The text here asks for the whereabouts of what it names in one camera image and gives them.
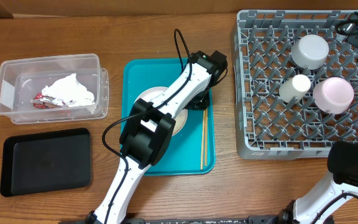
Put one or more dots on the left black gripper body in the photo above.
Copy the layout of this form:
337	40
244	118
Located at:
201	99

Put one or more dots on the black plastic tray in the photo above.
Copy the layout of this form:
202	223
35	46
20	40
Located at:
42	162

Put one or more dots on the teal plastic serving tray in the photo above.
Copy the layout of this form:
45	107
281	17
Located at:
183	156

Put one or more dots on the grey shallow bowl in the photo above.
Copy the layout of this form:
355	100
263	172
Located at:
311	51

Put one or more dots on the white napkin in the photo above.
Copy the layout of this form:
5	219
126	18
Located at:
69	91

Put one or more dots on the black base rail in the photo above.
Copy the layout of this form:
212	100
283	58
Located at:
253	219

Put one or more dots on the right wooden chopstick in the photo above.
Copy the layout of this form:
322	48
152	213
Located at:
205	137

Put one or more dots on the large white dinner plate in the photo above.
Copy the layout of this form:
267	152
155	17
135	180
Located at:
152	93

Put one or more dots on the white paper cup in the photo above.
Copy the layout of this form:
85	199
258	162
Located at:
296	87

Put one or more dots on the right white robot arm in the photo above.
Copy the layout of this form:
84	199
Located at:
340	183

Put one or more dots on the red foil snack wrapper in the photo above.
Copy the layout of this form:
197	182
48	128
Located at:
47	102

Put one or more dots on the clear plastic waste bin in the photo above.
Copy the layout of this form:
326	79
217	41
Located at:
21	80

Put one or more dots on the wooden chopstick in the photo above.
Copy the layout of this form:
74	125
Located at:
205	137
202	142

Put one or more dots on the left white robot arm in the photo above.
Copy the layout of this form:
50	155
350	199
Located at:
148	131

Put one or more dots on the left wooden chopstick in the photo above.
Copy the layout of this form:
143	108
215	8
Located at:
202	142

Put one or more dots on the grey dishwasher rack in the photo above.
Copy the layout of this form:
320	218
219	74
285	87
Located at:
266	126

